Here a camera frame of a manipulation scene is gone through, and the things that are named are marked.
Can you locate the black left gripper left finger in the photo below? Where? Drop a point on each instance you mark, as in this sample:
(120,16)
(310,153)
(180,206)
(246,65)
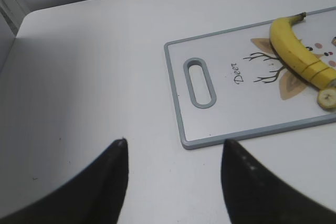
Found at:
(95,195)

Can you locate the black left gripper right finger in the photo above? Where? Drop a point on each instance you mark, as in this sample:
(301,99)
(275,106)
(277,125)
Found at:
(253,194)

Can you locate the yellow banana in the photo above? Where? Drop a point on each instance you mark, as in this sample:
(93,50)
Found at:
(296,56)

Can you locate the cut banana end piece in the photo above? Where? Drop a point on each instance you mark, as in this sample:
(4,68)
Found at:
(326,98)

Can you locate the white deer cutting board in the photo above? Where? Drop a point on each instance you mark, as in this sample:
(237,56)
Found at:
(231,85)

